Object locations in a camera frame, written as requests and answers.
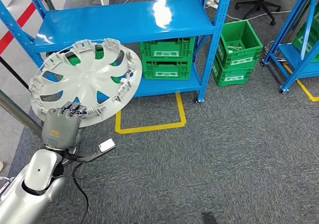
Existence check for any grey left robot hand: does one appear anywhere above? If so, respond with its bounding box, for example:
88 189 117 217
42 102 87 151

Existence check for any grey plastic wheel hubcap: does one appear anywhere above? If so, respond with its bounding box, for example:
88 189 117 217
29 38 143 128

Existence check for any blue steel shelf rack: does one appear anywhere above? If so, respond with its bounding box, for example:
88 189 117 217
260 0 319 95
0 0 235 104

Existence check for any small white part bundle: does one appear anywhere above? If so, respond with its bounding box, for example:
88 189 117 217
228 41 243 54

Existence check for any short red barrier belt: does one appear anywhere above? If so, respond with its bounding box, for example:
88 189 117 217
0 0 45 56

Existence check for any yellow floor tape outline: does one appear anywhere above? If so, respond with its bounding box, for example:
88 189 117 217
282 62 319 103
114 92 187 135

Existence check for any short white power strip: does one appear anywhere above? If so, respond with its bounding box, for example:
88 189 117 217
205 0 221 10

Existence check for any chrome round stool base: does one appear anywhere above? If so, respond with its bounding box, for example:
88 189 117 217
264 39 285 64

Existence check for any black office chair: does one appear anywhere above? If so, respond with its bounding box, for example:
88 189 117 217
234 0 289 26

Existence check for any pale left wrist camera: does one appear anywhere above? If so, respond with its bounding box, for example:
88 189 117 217
63 138 116 164

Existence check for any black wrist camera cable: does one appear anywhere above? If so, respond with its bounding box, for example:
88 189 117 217
50 163 89 224

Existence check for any thin black barrier strap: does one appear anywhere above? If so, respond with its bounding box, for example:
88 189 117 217
0 56 30 92

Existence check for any long white floor cable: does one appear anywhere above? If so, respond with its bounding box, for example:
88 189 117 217
225 9 292 22

